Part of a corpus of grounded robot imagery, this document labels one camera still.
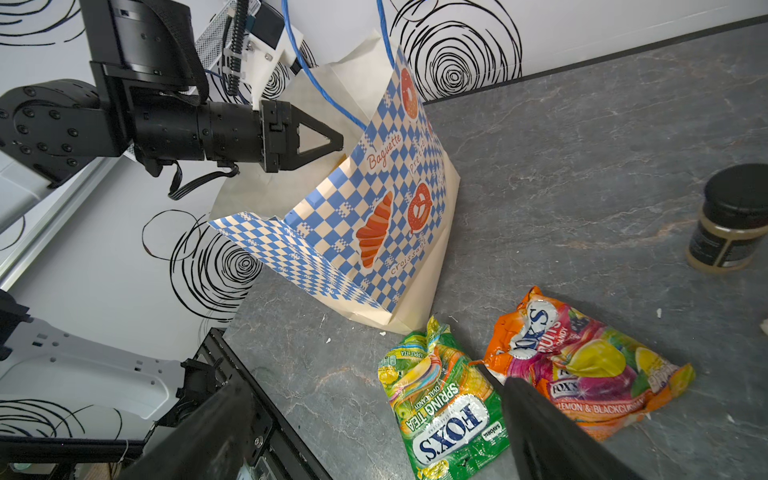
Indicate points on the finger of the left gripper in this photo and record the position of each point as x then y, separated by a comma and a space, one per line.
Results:
311, 139

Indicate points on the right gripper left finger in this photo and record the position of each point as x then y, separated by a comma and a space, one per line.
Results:
212, 443

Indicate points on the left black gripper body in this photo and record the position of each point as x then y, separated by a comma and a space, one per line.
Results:
280, 137

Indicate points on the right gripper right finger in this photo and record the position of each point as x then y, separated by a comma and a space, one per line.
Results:
546, 444

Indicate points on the orange pink Fox's candy bag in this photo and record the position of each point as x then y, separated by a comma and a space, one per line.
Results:
599, 377

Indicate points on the green Fox's spring tea bag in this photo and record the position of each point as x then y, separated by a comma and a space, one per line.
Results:
448, 414

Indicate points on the blue checkered paper bag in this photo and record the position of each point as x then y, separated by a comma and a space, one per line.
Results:
363, 230

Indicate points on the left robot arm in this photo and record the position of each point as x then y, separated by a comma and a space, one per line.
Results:
150, 93

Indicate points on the black lid spice jar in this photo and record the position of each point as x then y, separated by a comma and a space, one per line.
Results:
732, 220

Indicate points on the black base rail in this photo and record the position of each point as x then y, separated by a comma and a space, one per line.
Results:
264, 420

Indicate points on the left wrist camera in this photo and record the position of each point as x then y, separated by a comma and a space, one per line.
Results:
261, 69

